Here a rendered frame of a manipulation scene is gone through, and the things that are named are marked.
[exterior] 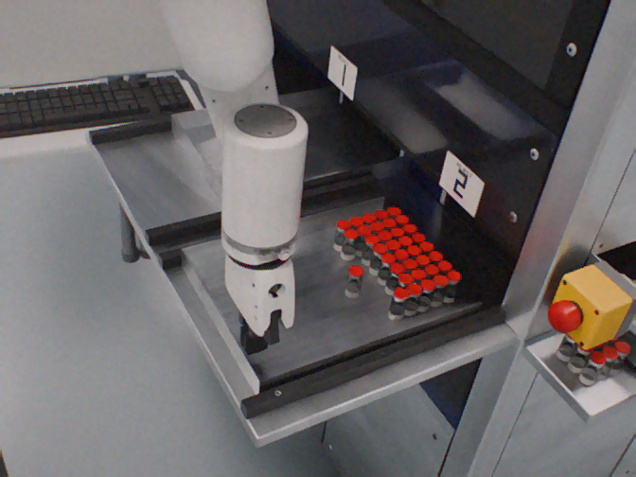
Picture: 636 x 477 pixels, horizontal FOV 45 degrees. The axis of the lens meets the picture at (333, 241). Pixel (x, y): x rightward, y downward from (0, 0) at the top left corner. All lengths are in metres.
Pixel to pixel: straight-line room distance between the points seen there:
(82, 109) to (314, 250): 0.62
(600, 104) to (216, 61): 0.43
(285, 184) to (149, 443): 1.32
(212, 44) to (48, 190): 2.13
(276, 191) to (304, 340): 0.32
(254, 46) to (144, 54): 1.05
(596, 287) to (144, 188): 0.71
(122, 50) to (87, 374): 0.89
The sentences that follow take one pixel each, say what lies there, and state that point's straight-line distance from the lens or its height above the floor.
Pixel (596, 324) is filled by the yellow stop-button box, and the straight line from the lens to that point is 0.97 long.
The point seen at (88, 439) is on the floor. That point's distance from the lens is 2.02.
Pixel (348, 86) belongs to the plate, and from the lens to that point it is 1.32.
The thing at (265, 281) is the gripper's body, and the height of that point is 1.06.
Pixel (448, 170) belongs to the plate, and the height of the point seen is 1.02.
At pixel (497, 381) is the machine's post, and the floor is 0.78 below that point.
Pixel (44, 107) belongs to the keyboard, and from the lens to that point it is 1.58.
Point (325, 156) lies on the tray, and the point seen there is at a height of 0.88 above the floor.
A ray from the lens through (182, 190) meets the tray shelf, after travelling 1.26.
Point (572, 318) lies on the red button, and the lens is 0.96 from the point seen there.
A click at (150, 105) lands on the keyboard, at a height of 0.82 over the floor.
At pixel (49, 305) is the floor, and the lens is 2.34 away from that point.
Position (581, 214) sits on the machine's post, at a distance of 0.96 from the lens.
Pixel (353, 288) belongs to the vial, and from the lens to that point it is 1.07.
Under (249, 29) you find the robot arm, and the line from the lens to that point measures 0.67.
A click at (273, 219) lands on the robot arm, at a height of 1.15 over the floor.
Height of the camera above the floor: 1.64
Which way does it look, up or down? 40 degrees down
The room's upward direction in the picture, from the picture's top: 8 degrees clockwise
